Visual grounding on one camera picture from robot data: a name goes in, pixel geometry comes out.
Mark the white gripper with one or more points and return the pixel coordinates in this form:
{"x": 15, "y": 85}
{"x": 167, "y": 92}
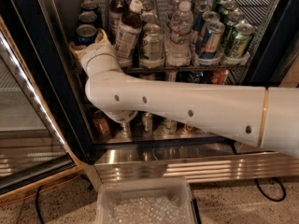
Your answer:
{"x": 94, "y": 51}

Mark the blue pepsi can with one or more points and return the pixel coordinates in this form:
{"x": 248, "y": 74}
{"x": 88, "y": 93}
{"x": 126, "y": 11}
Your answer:
{"x": 89, "y": 17}
{"x": 90, "y": 6}
{"x": 86, "y": 34}

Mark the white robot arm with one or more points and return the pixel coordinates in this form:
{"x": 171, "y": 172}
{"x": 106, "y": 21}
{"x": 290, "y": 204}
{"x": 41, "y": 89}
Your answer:
{"x": 256, "y": 116}

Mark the white can middle shelf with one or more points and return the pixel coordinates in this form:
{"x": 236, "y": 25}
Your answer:
{"x": 147, "y": 76}

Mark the white can shelf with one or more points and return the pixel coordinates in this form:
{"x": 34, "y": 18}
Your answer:
{"x": 170, "y": 126}
{"x": 147, "y": 76}

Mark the front white green soda can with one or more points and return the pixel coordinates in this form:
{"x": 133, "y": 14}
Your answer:
{"x": 151, "y": 46}

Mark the white green soda can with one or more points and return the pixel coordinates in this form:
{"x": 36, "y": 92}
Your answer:
{"x": 147, "y": 6}
{"x": 151, "y": 46}
{"x": 148, "y": 18}

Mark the middle white green soda can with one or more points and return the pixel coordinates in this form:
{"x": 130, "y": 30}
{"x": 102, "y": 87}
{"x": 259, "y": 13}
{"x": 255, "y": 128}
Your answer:
{"x": 148, "y": 18}

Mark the rear white green soda can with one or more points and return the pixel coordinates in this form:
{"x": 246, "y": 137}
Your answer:
{"x": 147, "y": 6}

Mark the orange can bottom shelf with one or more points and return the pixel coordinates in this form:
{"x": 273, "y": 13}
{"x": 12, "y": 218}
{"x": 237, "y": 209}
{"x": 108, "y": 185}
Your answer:
{"x": 100, "y": 123}

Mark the clear bottle middle shelf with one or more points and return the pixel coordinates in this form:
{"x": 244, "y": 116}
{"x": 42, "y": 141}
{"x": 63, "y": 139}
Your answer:
{"x": 171, "y": 76}

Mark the silver can bottom shelf left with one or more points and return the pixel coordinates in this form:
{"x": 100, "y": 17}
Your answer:
{"x": 126, "y": 129}

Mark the silver can shelf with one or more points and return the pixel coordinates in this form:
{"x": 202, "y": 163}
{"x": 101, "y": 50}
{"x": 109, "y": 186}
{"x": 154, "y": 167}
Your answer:
{"x": 147, "y": 122}
{"x": 126, "y": 129}

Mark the silver can bottom shelf centre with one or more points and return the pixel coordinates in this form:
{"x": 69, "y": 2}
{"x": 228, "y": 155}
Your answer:
{"x": 147, "y": 122}

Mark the dark blue can middle shelf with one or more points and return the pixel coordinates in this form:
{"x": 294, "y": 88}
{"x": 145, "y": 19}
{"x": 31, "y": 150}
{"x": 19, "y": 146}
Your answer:
{"x": 192, "y": 77}

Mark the white can bottom shelf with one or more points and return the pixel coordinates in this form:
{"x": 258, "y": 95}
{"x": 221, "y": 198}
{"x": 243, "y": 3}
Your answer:
{"x": 170, "y": 126}

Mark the open glass fridge door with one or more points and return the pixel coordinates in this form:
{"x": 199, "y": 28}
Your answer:
{"x": 33, "y": 151}

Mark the front red bull can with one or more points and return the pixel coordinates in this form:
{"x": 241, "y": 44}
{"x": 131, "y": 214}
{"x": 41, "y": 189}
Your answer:
{"x": 212, "y": 38}

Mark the tan can bottom shelf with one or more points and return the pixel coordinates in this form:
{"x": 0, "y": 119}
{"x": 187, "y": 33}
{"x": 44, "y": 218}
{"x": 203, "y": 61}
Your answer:
{"x": 188, "y": 128}

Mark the red orange can middle shelf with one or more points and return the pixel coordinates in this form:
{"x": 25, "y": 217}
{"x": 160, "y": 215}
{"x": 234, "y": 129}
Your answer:
{"x": 217, "y": 77}

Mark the stainless steel fridge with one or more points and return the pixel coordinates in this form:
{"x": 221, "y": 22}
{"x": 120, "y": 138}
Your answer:
{"x": 43, "y": 29}

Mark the front iced tea bottle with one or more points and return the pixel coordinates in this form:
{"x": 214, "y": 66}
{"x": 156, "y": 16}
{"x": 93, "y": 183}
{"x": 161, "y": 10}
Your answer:
{"x": 129, "y": 29}

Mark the iced tea bottle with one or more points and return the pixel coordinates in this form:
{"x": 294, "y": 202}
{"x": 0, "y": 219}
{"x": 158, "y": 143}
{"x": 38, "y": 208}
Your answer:
{"x": 116, "y": 8}
{"x": 129, "y": 29}

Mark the rear iced tea bottle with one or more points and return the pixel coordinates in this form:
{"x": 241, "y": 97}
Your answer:
{"x": 116, "y": 8}

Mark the front clear water bottle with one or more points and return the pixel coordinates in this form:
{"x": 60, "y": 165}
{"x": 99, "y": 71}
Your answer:
{"x": 179, "y": 34}

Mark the clear water bottle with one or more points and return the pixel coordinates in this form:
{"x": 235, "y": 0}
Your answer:
{"x": 172, "y": 7}
{"x": 179, "y": 34}

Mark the rear clear water bottle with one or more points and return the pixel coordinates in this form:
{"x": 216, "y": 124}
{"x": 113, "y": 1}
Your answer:
{"x": 172, "y": 7}

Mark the clear plastic bin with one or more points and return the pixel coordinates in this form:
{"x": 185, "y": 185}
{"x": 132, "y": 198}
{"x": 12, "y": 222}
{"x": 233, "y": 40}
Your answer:
{"x": 146, "y": 201}

